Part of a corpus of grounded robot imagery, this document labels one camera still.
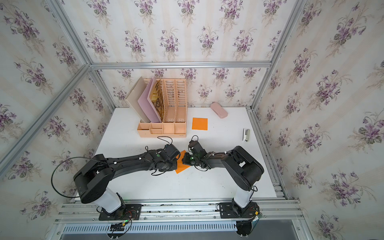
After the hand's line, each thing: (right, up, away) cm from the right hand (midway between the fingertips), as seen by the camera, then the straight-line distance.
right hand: (183, 160), depth 91 cm
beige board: (-29, +38, -5) cm, 48 cm away
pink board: (-22, +36, -4) cm, 42 cm away
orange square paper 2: (+11, +23, +24) cm, 35 cm away
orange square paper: (-1, -4, -1) cm, 4 cm away
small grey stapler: (+43, +15, +10) cm, 47 cm away
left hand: (-3, -3, -4) cm, 6 cm away
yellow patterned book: (-18, +40, +8) cm, 44 cm away
